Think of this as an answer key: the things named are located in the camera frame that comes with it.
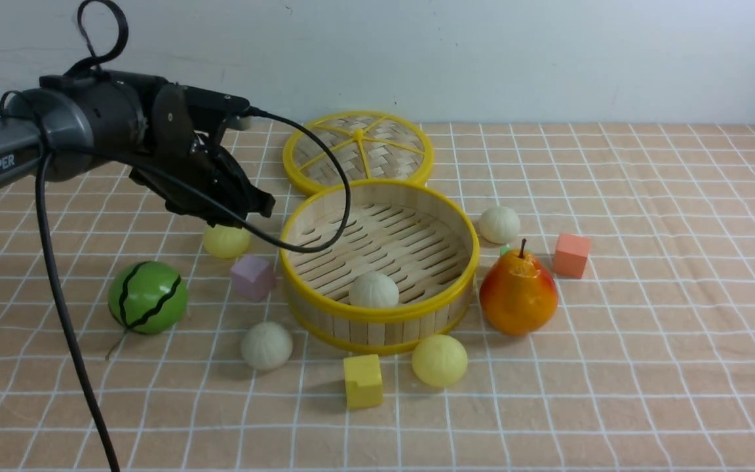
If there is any woven steamer lid yellow rim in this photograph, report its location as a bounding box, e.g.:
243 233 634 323
282 110 435 196

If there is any bamboo steamer tray yellow rim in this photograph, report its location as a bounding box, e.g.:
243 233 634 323
281 180 480 355

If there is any yellow bun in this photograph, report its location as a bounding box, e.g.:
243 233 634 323
202 226 252 259
411 335 469 389

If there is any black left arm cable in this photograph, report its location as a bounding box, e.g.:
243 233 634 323
0 0 353 472

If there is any yellow bun front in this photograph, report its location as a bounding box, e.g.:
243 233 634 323
411 335 469 389

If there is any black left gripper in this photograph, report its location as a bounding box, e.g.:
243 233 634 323
129 84 276 227

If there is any orange cube block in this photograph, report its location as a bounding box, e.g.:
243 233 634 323
552 233 591 279

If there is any green toy watermelon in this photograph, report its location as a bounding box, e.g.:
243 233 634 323
105 260 188 360

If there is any yellow cube block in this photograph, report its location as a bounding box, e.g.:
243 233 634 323
343 353 384 410

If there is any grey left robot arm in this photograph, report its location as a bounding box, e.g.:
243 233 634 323
0 71 275 227

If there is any orange toy pear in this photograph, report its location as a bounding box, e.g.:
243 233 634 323
479 238 558 337

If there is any white bun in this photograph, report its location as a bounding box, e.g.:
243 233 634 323
241 322 294 371
348 271 400 309
478 206 521 245

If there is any purple cube block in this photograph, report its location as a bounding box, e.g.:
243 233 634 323
230 254 276 302

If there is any checkered peach tablecloth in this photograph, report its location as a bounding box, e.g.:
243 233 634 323
0 119 755 472

